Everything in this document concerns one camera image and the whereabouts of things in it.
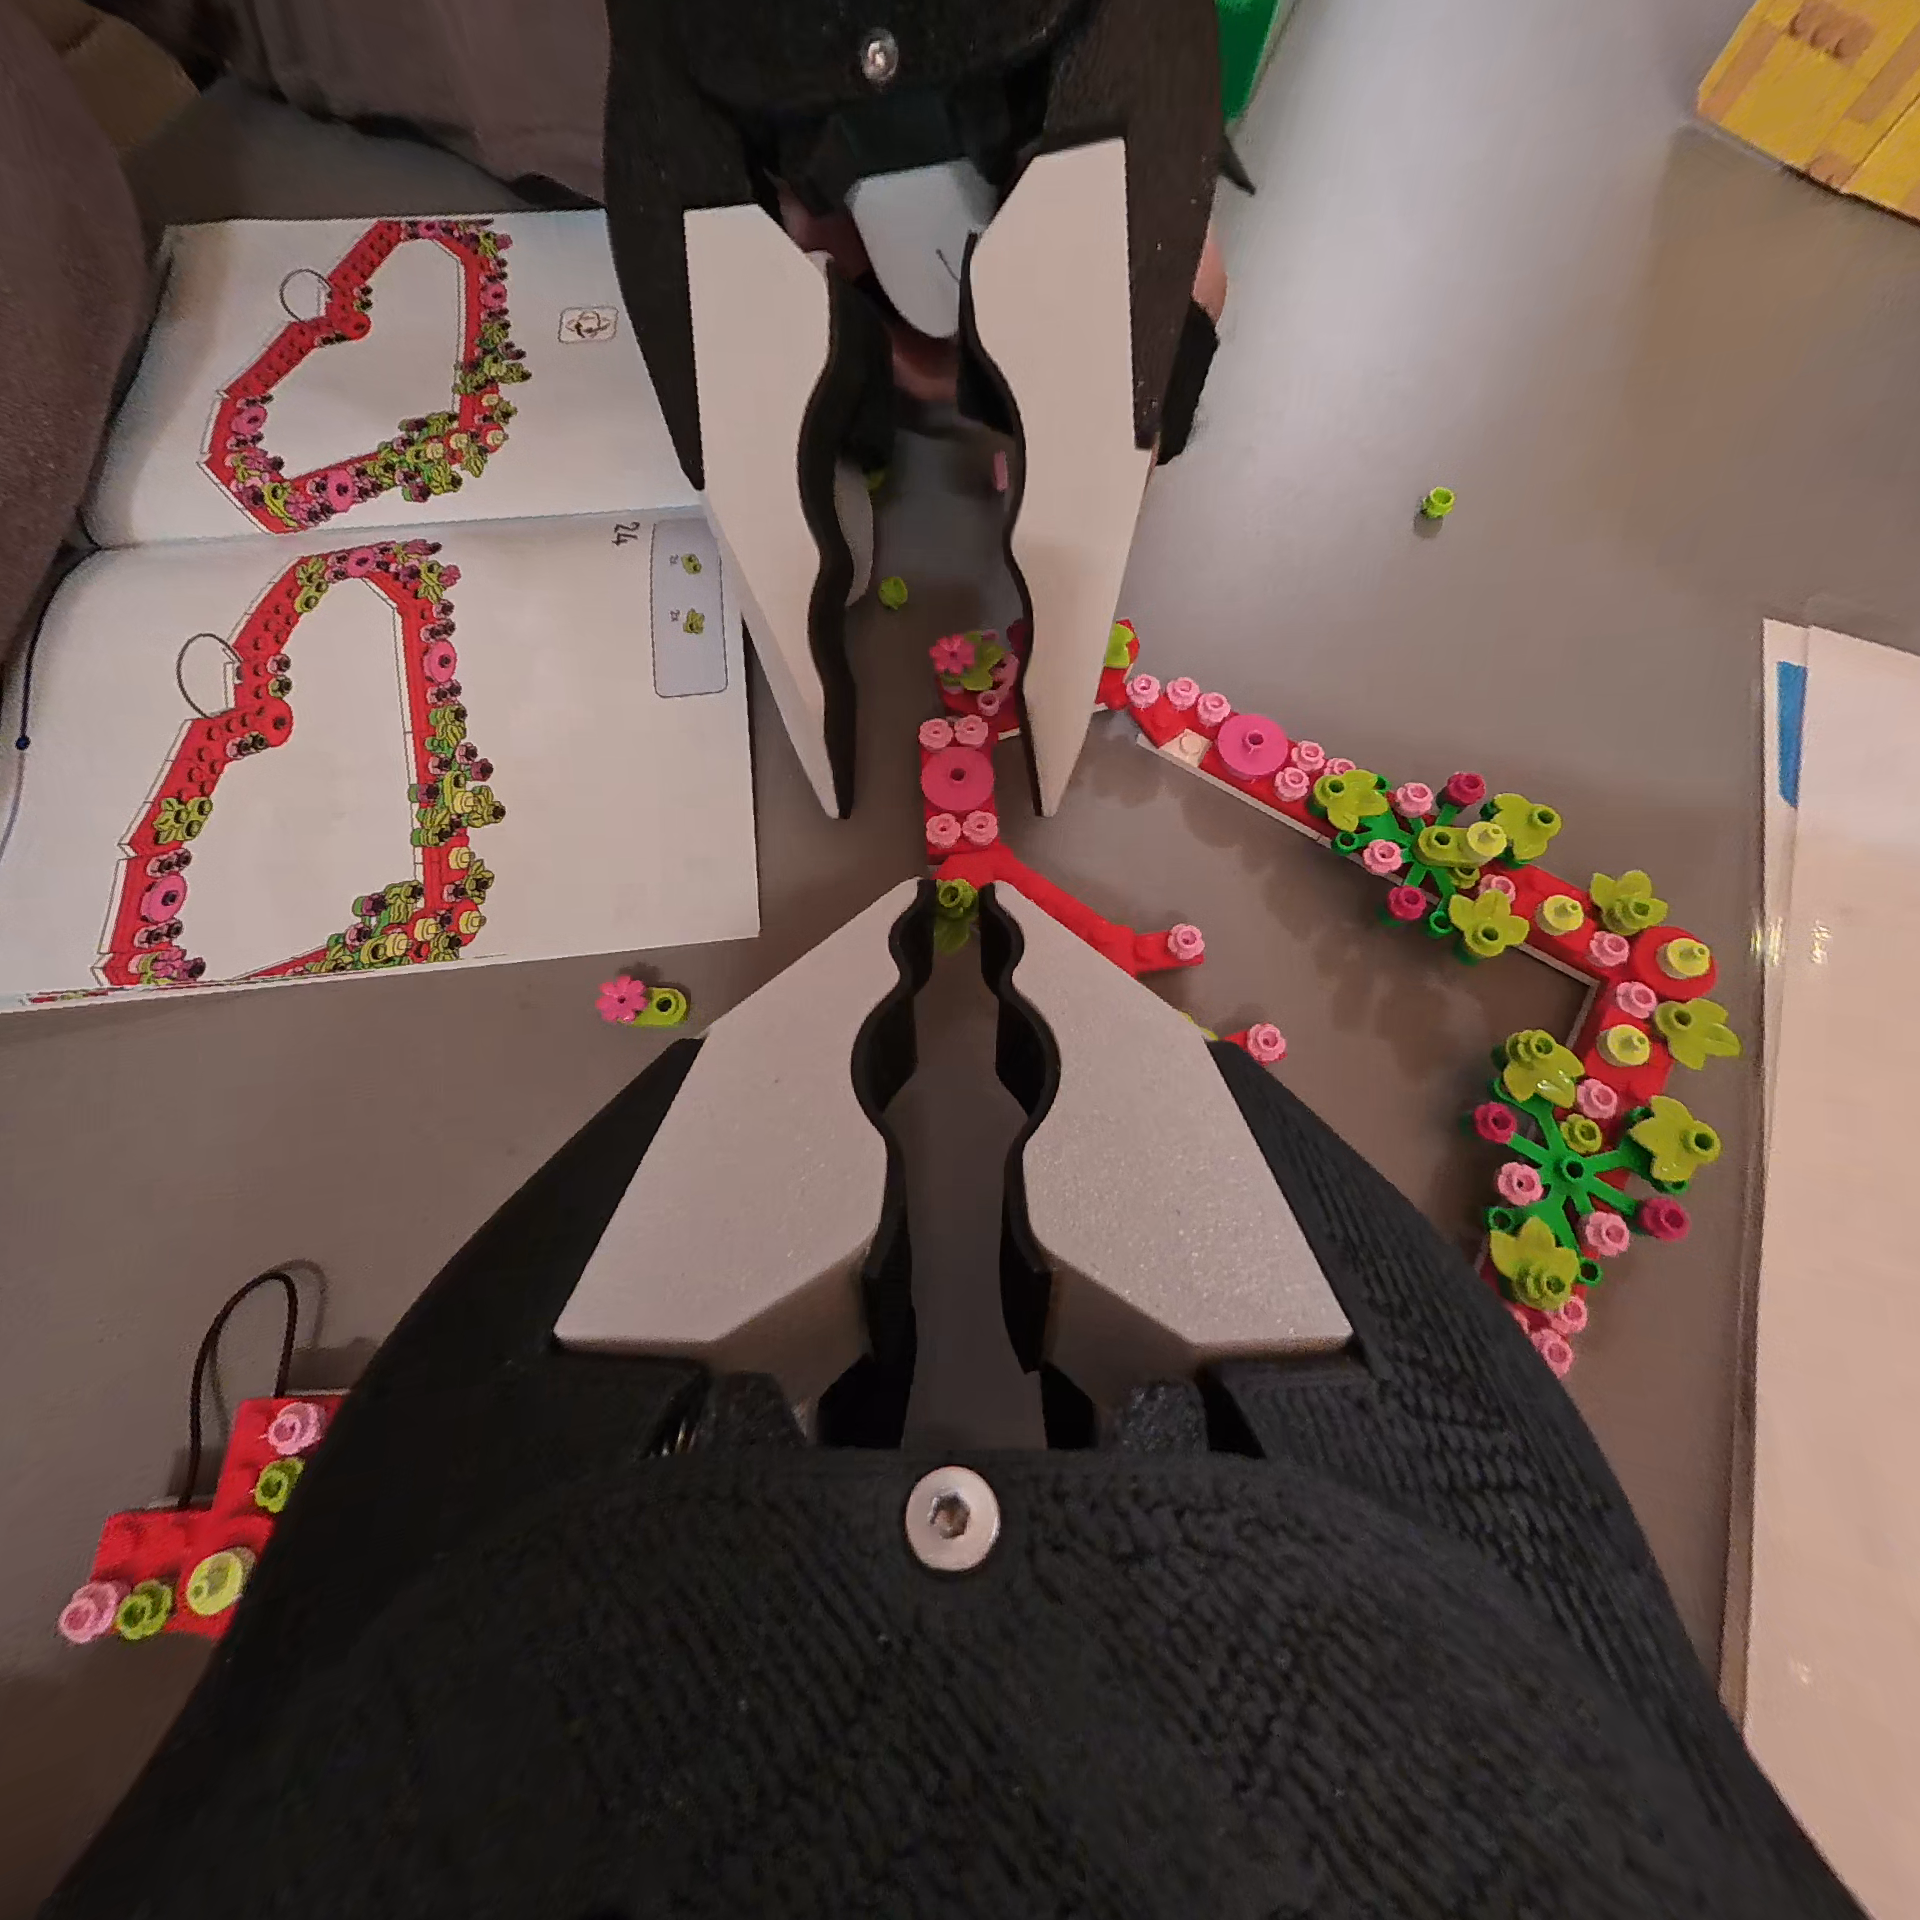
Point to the pink flower lime lego piece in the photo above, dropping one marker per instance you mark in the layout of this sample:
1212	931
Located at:
645	1001

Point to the red lego frame segment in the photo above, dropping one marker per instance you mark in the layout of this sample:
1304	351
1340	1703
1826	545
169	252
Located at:
961	779

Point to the yellow lego box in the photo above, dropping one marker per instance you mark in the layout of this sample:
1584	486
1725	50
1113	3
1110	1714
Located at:
1816	106

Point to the lego instruction booklet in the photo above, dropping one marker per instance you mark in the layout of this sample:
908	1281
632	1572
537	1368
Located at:
600	840

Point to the large red lego heart frame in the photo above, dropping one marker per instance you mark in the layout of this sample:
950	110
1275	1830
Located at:
1253	745

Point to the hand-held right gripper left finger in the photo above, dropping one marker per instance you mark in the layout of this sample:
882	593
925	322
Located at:
733	1184

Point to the clear bag with white paper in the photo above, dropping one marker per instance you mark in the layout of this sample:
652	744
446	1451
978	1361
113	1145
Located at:
1845	1201

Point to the green plastic bin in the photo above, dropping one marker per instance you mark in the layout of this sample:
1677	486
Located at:
1253	44

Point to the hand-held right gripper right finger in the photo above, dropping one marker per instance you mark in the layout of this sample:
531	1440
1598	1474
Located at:
1184	1201

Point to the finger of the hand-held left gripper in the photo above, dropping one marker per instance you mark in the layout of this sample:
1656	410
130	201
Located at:
756	450
1073	450

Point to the lime lego leaf piece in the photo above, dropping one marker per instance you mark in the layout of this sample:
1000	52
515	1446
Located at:
953	900

